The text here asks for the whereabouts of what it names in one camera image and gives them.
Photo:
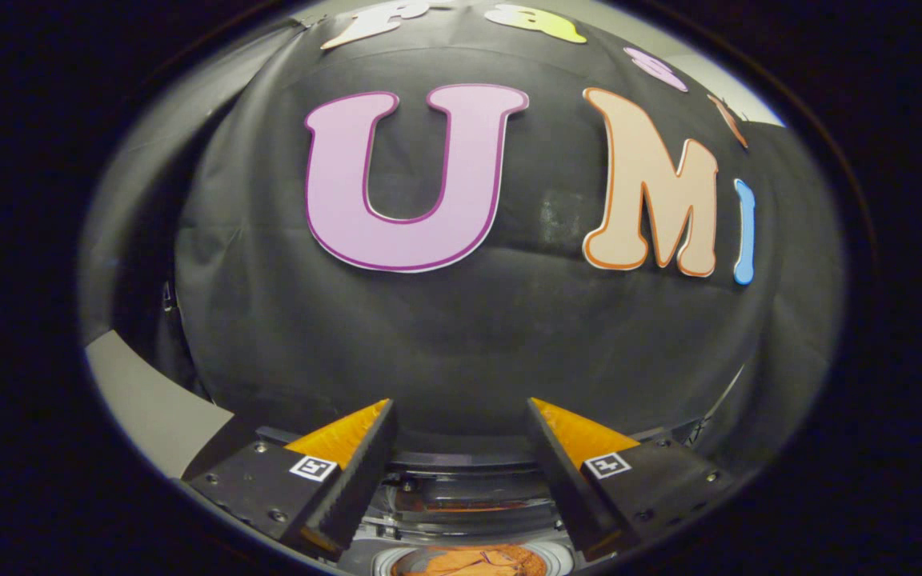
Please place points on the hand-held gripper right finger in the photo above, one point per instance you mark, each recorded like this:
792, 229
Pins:
569, 480

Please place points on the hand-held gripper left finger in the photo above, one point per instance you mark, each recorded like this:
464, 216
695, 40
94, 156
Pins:
361, 472

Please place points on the orange polo shirt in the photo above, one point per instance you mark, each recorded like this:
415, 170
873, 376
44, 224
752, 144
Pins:
477, 562

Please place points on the black backdrop cloth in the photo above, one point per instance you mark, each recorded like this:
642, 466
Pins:
461, 344

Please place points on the dark grey cabinet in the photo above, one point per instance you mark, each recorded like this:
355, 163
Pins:
149, 408

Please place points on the backdrop stand pole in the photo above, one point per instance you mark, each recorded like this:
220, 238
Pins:
168, 296

